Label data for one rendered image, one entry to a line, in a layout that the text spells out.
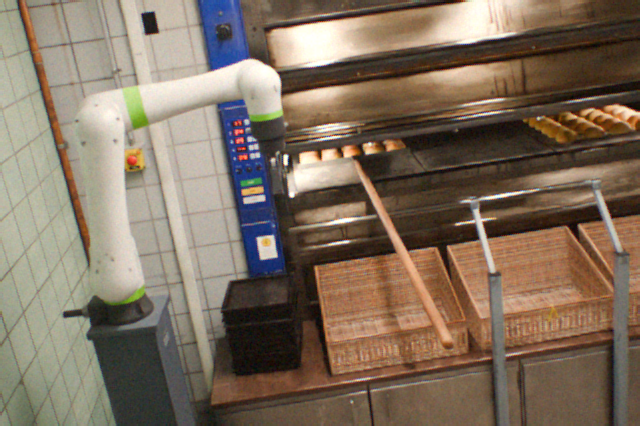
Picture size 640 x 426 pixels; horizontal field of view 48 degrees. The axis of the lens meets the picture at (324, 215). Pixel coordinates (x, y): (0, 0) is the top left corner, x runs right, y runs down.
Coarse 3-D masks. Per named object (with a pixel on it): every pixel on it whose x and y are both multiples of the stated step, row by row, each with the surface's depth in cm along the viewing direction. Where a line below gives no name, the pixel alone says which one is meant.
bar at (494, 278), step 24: (528, 192) 274; (552, 192) 275; (600, 192) 275; (360, 216) 273; (480, 240) 269; (624, 264) 262; (624, 288) 266; (624, 312) 269; (504, 336) 268; (624, 336) 272; (504, 360) 271; (624, 360) 276; (504, 384) 275; (624, 384) 280; (504, 408) 279; (624, 408) 283
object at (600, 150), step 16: (608, 144) 314; (624, 144) 311; (496, 160) 314; (512, 160) 311; (528, 160) 310; (544, 160) 310; (560, 160) 311; (400, 176) 312; (416, 176) 309; (432, 176) 308; (448, 176) 309; (464, 176) 310; (304, 192) 309; (320, 192) 307; (336, 192) 307; (352, 192) 308
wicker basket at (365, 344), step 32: (384, 256) 315; (416, 256) 316; (320, 288) 315; (352, 288) 316; (384, 288) 317; (448, 288) 298; (352, 320) 317; (384, 320) 315; (416, 320) 310; (448, 320) 307; (352, 352) 277; (384, 352) 289; (416, 352) 279; (448, 352) 281
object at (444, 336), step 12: (360, 168) 321; (372, 192) 287; (384, 216) 260; (396, 240) 238; (408, 264) 219; (408, 276) 214; (420, 288) 202; (420, 300) 198; (432, 300) 196; (432, 312) 189; (432, 324) 186; (444, 324) 183; (444, 336) 176
